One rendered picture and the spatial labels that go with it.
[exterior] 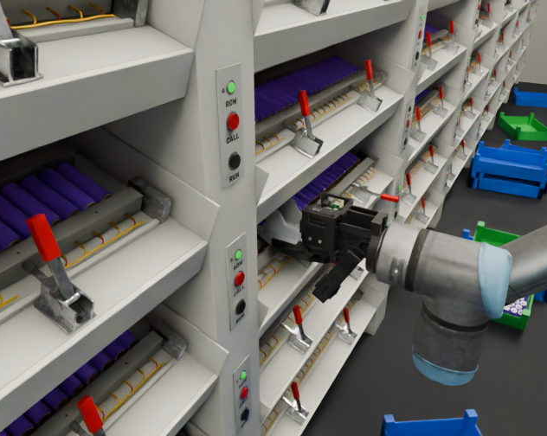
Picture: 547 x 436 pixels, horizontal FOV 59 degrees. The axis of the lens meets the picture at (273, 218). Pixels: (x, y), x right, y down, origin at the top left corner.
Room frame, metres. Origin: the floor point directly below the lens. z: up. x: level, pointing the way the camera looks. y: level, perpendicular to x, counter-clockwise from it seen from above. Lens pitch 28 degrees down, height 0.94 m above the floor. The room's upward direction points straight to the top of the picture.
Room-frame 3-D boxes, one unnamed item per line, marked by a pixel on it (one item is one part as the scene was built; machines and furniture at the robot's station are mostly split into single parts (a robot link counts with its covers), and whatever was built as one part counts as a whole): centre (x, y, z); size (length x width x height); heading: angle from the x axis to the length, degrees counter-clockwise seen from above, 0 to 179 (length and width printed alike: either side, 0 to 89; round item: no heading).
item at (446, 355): (0.55, -0.26, 0.45); 0.12 x 0.09 x 0.12; 152
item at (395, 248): (0.58, -0.17, 0.57); 0.10 x 0.05 x 0.09; 151
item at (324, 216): (0.62, -0.10, 0.58); 0.12 x 0.08 x 0.09; 61
